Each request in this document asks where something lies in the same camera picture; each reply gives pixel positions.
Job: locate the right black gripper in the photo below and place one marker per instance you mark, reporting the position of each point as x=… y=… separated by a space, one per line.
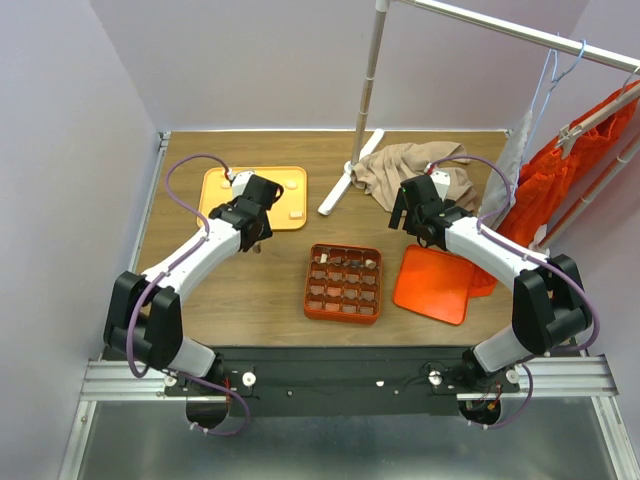
x=399 y=206

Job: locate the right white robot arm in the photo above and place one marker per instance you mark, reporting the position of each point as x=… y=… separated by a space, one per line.
x=549 y=304

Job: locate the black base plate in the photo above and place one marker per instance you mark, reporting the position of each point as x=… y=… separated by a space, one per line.
x=353 y=381

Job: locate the grey garment on hanger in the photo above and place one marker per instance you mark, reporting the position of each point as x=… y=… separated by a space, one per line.
x=499 y=194

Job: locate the white clothes rack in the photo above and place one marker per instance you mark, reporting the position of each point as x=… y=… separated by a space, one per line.
x=472 y=65

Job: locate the light orange tray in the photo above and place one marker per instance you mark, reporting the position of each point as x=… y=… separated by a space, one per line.
x=216 y=190

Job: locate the wooden clothes hanger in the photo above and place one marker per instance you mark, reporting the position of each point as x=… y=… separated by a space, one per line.
x=569 y=134

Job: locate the orange compartment box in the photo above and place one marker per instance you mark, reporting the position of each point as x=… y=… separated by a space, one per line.
x=342 y=293

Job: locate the orange garment on hanger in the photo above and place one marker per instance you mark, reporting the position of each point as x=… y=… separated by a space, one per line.
x=545 y=180

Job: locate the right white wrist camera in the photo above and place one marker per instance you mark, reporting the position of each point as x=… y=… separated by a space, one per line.
x=442 y=182

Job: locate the aluminium rail frame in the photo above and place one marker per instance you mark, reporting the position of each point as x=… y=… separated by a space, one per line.
x=108 y=379

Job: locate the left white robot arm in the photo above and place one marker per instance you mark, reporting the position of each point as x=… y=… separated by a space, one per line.
x=144 y=319

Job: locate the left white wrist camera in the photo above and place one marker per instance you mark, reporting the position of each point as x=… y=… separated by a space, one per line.
x=239 y=182

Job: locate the orange box lid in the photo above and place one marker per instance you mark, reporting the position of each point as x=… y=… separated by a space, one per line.
x=434 y=284

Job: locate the blue wire hanger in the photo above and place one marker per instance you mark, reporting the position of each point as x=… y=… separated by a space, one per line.
x=550 y=78

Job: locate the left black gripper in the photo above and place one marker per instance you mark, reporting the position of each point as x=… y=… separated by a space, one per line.
x=268 y=232

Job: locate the beige crumpled cloth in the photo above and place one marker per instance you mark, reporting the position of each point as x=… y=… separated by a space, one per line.
x=379 y=174

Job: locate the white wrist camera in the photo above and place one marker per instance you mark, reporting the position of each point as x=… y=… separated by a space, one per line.
x=239 y=182
x=442 y=182

